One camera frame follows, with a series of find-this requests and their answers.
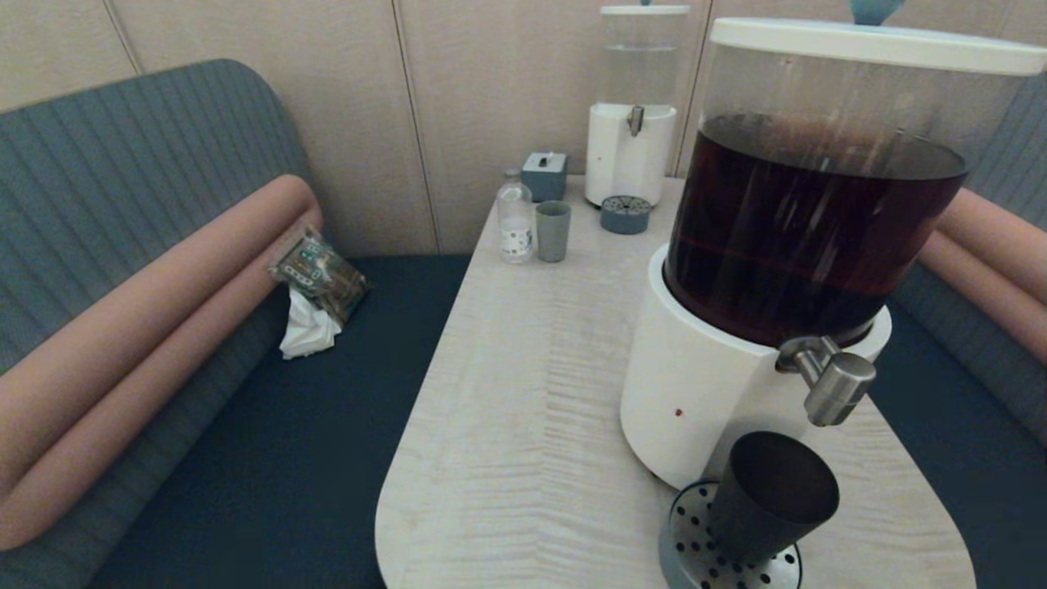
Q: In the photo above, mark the black tapered cup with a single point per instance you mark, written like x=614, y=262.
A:
x=761, y=507

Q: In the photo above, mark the silver dispenser tap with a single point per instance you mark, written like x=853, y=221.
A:
x=838, y=388

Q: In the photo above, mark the grey plastic cup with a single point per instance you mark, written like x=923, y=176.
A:
x=553, y=233

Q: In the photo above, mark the clear plastic water bottle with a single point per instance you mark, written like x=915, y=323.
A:
x=515, y=221

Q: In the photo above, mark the blue-grey square box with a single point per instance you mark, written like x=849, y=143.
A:
x=544, y=176

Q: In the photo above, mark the small blue-grey drip tray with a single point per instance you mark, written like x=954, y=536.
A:
x=626, y=217

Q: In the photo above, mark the small water drink dispenser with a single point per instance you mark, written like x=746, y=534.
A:
x=626, y=155

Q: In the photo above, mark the green printed snack packet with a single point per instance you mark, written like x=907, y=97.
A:
x=319, y=274

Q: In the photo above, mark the large tea drink dispenser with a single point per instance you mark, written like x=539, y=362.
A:
x=720, y=393

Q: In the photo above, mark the white crumpled tissue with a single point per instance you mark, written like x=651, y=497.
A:
x=307, y=331

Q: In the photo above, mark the dark teal seat cushion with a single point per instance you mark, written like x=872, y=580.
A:
x=327, y=425
x=965, y=458

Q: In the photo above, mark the large blue-grey drip tray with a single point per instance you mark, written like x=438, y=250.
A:
x=687, y=532

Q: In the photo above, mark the salmon pink bolster cushion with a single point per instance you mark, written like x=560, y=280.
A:
x=981, y=286
x=1006, y=237
x=123, y=409
x=164, y=278

